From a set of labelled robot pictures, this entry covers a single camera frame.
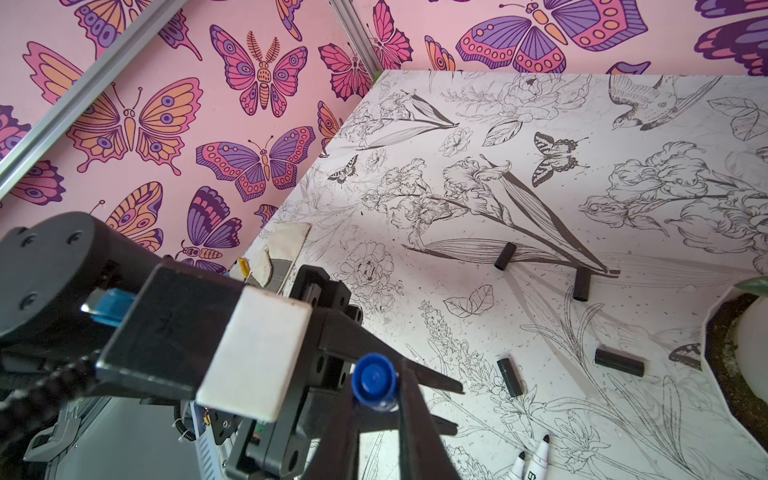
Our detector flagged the white marker pen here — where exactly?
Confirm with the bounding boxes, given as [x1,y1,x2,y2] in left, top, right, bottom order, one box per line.
[522,434,550,480]
[504,452,526,480]

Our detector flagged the blue pen cap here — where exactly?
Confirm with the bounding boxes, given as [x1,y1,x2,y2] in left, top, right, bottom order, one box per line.
[351,353,399,412]

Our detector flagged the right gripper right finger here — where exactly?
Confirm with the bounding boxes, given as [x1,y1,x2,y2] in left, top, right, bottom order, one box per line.
[398,360,460,480]

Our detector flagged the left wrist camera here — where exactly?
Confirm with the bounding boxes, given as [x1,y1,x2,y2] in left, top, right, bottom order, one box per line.
[96,260,313,422]

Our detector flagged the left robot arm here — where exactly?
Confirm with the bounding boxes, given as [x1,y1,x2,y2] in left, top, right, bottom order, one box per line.
[1,212,463,479]

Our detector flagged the black pen cap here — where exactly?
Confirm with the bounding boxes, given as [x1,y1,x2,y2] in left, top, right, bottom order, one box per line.
[497,358,524,398]
[494,242,517,271]
[572,267,592,302]
[594,348,645,378]

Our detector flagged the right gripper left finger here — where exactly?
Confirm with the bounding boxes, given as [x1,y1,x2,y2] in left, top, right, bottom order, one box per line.
[302,377,360,480]

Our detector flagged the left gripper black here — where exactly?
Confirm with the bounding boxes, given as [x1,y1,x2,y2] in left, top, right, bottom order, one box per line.
[195,265,464,479]

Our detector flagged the potted green plant white pot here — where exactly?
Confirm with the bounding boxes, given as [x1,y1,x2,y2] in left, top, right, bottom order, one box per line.
[702,276,767,454]

